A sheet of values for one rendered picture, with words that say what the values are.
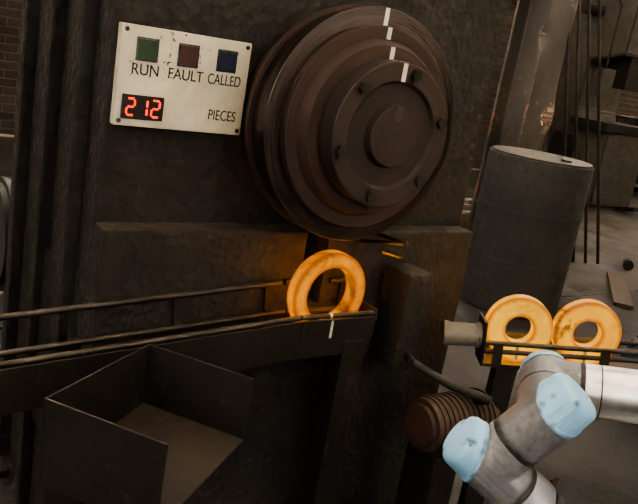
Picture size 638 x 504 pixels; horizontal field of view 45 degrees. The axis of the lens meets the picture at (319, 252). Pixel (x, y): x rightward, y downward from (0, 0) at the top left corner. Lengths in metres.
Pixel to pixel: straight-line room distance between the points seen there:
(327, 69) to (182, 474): 0.75
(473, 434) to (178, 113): 0.82
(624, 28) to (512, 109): 3.58
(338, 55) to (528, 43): 4.57
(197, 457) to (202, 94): 0.67
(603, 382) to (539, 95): 4.75
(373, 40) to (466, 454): 0.82
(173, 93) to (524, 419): 0.87
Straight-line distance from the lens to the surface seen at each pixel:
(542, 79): 5.79
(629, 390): 1.14
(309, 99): 1.43
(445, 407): 1.78
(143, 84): 1.45
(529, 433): 1.02
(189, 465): 1.25
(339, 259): 1.62
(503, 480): 1.05
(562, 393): 1.00
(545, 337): 1.85
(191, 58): 1.48
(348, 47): 1.47
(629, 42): 9.30
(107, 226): 1.47
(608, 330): 1.89
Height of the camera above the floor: 1.26
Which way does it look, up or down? 15 degrees down
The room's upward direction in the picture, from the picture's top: 10 degrees clockwise
